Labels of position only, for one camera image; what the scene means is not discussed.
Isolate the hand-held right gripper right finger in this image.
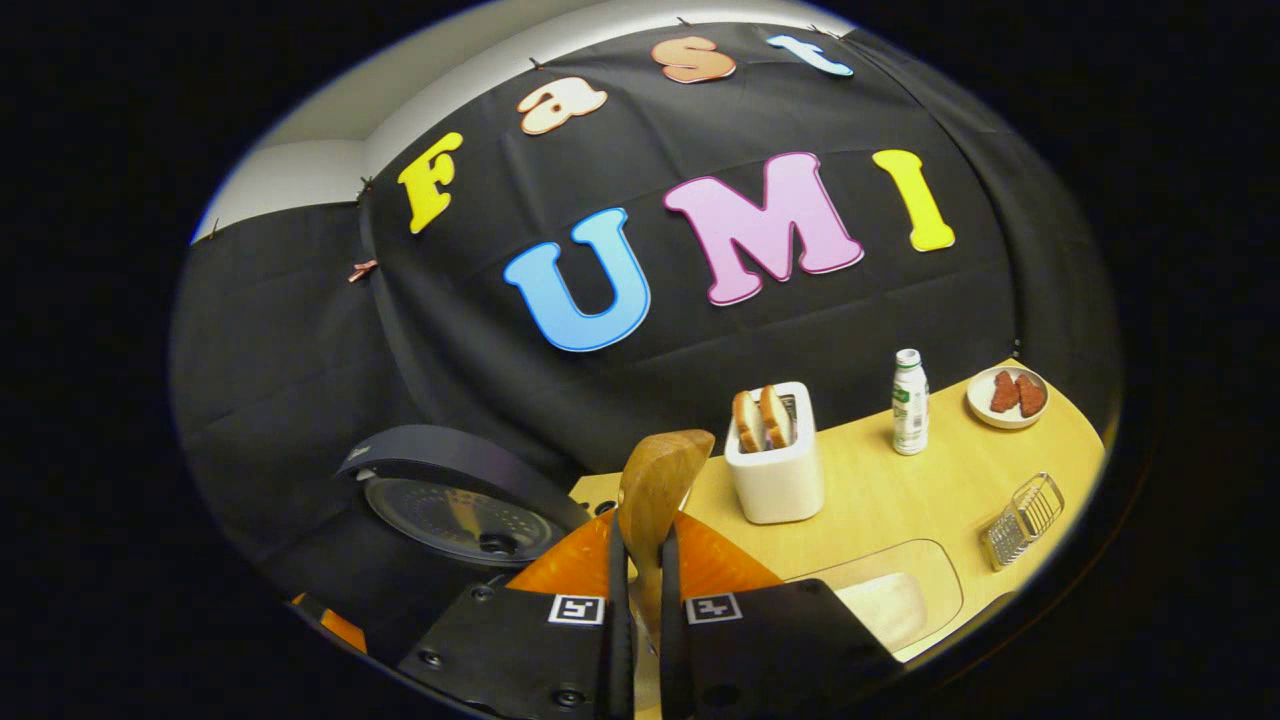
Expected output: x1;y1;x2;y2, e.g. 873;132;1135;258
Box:
658;512;906;720

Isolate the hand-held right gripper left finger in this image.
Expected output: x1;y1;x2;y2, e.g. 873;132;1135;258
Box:
398;510;636;720

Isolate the wooden spoon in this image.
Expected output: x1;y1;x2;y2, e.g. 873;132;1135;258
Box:
617;429;717;651

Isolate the dark grey rice cooker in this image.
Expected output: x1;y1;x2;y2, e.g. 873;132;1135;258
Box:
300;424;593;661

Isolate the wire chopstick holder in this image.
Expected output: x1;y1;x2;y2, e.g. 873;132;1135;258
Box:
980;472;1066;571

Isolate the clear plastic rice box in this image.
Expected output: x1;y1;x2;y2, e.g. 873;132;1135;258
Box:
785;539;965;663

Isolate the white toaster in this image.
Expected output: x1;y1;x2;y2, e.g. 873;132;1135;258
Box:
724;381;825;525

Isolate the toasted bread slice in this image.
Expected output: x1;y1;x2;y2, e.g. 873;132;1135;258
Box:
758;385;794;449
732;390;766;453

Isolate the white milk bottle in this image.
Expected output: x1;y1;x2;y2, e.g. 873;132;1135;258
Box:
891;348;930;457

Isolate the white round plate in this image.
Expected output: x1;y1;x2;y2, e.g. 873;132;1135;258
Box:
966;366;1050;431

